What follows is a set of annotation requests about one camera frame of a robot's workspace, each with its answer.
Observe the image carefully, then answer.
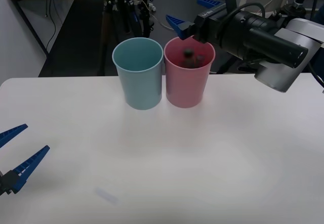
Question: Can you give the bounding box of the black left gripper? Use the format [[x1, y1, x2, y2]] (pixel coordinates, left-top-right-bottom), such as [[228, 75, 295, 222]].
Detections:
[[0, 123, 51, 197]]

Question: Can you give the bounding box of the black camera tripod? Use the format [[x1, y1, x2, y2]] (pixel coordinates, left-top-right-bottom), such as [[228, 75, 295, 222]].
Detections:
[[216, 0, 317, 74], [101, 0, 155, 76]]

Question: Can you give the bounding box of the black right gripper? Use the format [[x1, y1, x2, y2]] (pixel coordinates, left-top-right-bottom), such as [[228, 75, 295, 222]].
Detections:
[[165, 0, 230, 48]]

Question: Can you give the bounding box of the black hanging cable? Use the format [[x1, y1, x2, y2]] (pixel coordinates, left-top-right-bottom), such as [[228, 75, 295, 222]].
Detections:
[[44, 0, 57, 56]]

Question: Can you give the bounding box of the pink plastic bin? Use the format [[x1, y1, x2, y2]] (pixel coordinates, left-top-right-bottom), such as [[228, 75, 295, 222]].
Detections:
[[164, 36, 216, 108]]

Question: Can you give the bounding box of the pale blue plastic bin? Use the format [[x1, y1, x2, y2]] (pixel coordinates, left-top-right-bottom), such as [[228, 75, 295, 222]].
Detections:
[[112, 37, 164, 111]]

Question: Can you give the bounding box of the dark plastic bottle black cap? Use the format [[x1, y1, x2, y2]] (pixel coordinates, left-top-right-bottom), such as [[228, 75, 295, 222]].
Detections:
[[182, 48, 196, 68]]

